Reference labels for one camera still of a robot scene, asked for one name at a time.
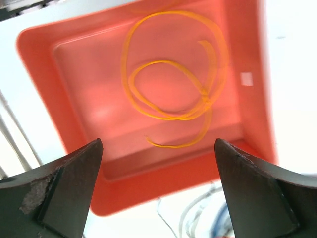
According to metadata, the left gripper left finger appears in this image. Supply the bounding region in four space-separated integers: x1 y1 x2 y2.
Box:
0 139 103 238

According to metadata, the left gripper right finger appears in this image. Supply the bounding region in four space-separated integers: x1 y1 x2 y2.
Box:
214 138 317 238

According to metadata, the orange plastic bin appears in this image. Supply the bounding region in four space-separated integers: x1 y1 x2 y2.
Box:
16 0 276 216

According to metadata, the thin brown wire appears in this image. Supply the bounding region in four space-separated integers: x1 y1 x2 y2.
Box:
156 183 223 238

